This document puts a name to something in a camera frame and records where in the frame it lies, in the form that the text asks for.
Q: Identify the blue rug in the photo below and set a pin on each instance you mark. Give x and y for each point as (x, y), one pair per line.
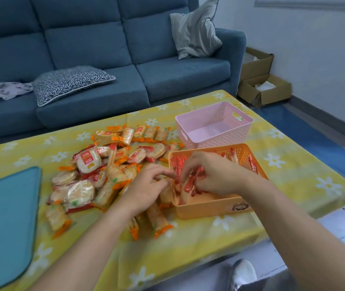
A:
(317, 142)

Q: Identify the crumpled pale garment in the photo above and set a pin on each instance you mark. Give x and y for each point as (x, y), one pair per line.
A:
(9, 90)

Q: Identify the grey cushion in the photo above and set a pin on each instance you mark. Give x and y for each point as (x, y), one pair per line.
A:
(196, 33)

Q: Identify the orange plastic basket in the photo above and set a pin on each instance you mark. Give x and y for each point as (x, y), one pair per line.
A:
(202, 209)

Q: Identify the black white patterned cushion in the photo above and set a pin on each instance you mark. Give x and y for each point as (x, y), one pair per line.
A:
(69, 83)

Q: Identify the low open cardboard box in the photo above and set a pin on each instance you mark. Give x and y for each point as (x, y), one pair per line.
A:
(277, 95)

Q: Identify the grey trousers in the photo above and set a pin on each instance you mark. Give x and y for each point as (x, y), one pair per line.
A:
(275, 283)

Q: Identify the group of red snack packets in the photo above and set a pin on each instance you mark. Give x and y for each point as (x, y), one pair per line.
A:
(178, 166)

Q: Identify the white packing paper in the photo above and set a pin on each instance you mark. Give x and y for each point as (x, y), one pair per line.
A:
(264, 86)

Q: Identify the pink plastic basket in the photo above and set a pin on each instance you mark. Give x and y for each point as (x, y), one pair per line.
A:
(211, 133)

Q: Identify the grey window frame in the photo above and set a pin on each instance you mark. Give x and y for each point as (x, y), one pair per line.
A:
(311, 2)

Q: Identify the person's right forearm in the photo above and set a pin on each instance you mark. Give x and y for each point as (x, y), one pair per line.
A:
(296, 233)

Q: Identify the yellow floral tablecloth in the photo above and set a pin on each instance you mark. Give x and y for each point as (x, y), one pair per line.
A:
(190, 251)

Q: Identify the person's left hand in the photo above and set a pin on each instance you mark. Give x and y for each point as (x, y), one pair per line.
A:
(148, 187)

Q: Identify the pile of snack packets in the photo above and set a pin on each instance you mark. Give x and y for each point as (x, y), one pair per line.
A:
(89, 160)

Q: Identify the white shoe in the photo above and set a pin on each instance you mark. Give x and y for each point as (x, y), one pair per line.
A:
(242, 274)

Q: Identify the person's left forearm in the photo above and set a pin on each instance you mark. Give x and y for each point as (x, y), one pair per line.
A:
(84, 254)

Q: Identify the blue fabric sofa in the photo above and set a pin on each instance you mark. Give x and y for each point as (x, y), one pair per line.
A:
(93, 42)

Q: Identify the teal plastic tray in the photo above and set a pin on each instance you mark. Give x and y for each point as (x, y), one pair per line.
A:
(6, 227)

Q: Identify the tall cardboard box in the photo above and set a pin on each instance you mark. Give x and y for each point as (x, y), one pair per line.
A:
(255, 68)

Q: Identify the person's right hand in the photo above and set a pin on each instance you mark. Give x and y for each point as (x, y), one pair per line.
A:
(221, 175)

